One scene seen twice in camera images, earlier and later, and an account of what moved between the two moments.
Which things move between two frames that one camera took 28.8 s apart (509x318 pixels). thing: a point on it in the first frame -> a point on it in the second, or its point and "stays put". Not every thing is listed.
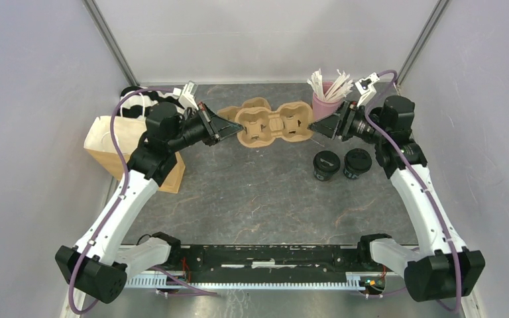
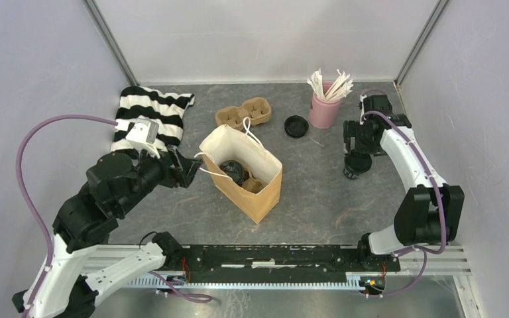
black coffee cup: x=356 y=161 stays put
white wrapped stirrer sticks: x=342 y=86 stays put
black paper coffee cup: x=325 y=163 -> x=234 y=169
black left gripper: x=215 y=126 -> x=174 y=175
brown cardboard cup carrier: x=262 y=125 -> x=254 y=185
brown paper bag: x=98 y=142 -> x=230 y=143
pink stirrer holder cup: x=323 y=108 stays put
